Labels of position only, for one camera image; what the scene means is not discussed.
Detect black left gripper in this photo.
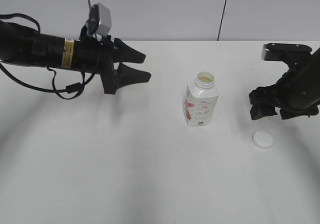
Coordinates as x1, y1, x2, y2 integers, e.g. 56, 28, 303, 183
74, 35, 152, 95

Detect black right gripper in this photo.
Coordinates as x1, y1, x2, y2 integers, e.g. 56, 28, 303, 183
248, 72, 320, 121

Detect white round bottle cap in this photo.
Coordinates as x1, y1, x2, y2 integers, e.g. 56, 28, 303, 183
252, 131, 274, 150

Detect white yili changqing bottle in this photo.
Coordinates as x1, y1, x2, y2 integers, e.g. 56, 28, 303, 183
183, 71, 219, 127

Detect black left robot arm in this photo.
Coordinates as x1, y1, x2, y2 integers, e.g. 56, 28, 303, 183
0, 21, 152, 95

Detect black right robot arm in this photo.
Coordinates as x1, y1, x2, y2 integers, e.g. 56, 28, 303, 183
249, 43, 320, 121

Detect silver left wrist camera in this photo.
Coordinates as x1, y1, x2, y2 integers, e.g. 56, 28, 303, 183
86, 2, 112, 37

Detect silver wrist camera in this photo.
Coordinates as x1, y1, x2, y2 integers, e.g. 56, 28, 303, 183
261, 42, 312, 67
86, 2, 112, 37

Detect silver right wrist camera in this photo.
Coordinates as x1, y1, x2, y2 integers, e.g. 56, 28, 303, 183
261, 42, 312, 67

